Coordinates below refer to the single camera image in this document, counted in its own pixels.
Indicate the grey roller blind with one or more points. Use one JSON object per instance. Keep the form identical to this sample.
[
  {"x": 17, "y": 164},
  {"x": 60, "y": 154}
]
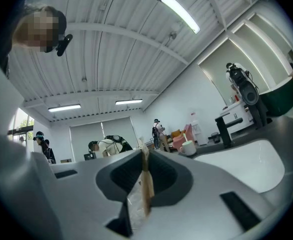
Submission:
[
  {"x": 84, "y": 141},
  {"x": 269, "y": 46},
  {"x": 219, "y": 66},
  {"x": 119, "y": 131},
  {"x": 279, "y": 31}
]

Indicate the white green-lined mug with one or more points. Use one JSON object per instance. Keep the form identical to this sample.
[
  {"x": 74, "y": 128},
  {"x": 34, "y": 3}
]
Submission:
[{"x": 189, "y": 149}]

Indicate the large glass window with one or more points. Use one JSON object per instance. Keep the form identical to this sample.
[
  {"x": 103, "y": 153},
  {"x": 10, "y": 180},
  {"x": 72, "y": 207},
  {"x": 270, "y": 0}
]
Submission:
[{"x": 24, "y": 121}]

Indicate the white sink basin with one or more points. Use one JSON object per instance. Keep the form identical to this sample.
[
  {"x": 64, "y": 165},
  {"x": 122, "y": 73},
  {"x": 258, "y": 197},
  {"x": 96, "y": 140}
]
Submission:
[{"x": 249, "y": 166}]

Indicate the ceiling smoke detector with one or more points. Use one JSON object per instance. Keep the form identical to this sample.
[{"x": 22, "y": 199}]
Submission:
[{"x": 172, "y": 35}]

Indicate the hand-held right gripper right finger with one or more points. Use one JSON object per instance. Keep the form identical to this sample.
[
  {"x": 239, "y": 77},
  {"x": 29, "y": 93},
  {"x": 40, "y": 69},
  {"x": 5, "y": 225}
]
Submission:
[{"x": 199, "y": 196}]

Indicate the white toothbrush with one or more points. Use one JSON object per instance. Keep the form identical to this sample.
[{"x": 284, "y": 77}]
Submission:
[{"x": 184, "y": 137}]

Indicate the white water dispenser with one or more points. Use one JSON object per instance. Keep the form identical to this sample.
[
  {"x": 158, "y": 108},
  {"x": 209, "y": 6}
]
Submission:
[{"x": 199, "y": 131}]

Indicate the pink armchair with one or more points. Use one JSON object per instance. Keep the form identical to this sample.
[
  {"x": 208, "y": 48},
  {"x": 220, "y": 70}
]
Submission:
[{"x": 180, "y": 140}]

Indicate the long ceiling light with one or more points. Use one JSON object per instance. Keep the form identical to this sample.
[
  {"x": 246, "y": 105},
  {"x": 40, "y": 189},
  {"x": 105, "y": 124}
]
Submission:
[
  {"x": 64, "y": 108},
  {"x": 180, "y": 12},
  {"x": 129, "y": 101}
]

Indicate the white washstand cabinet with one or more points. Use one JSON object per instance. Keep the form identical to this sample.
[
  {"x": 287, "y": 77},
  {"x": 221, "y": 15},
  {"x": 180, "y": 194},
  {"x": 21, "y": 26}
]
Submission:
[{"x": 236, "y": 116}]

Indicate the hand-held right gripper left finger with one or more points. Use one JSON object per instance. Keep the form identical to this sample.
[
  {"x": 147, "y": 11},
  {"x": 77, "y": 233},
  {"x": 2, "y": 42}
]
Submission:
[{"x": 86, "y": 196}]

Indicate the black backpack rig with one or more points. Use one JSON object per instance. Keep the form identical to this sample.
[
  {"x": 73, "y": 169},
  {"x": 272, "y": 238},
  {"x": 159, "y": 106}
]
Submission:
[
  {"x": 154, "y": 132},
  {"x": 122, "y": 144},
  {"x": 249, "y": 95}
]

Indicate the black faucet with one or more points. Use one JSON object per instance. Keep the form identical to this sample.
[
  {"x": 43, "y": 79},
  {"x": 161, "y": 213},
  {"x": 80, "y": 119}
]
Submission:
[{"x": 224, "y": 131}]

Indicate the black head-worn camera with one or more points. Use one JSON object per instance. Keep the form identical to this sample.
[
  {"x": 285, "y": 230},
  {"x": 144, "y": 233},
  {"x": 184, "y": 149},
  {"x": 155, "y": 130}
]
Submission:
[{"x": 64, "y": 44}]

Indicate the orange sofa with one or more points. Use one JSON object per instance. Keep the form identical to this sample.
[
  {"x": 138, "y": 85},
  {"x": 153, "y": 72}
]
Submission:
[{"x": 175, "y": 133}]

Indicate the person's head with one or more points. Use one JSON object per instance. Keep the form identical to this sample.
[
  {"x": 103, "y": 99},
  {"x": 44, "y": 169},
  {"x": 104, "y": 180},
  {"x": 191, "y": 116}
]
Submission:
[{"x": 36, "y": 29}]

